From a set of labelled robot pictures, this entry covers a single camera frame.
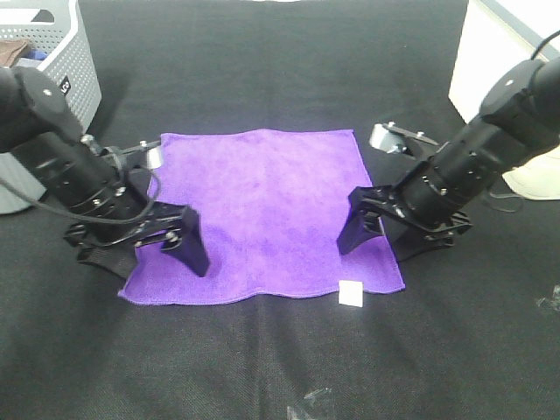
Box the brown cloth in basket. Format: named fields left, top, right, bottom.
left=0, top=38, right=31, bottom=67

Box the black table cover cloth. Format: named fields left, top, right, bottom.
left=1, top=1, right=559, bottom=419

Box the purple microfiber towel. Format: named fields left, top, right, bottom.
left=120, top=129, right=404, bottom=305

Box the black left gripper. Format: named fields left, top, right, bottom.
left=63, top=170, right=212, bottom=279

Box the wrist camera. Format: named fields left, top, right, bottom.
left=80, top=134, right=164, bottom=172
left=369, top=122, right=440, bottom=159

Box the grey perforated laundry basket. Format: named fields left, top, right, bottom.
left=1, top=1, right=102, bottom=200

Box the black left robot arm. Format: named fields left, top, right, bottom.
left=1, top=66, right=210, bottom=278

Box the white storage bin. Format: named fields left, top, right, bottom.
left=448, top=1, right=559, bottom=200

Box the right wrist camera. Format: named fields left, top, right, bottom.
left=369, top=122, right=440, bottom=159

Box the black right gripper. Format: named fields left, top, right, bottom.
left=336, top=185, right=472, bottom=263

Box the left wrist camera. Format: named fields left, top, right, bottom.
left=80, top=134, right=164, bottom=172

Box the blue cloth in basket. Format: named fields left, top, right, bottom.
left=20, top=49, right=47, bottom=67

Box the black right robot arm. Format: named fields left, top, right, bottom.
left=337, top=59, right=559, bottom=260

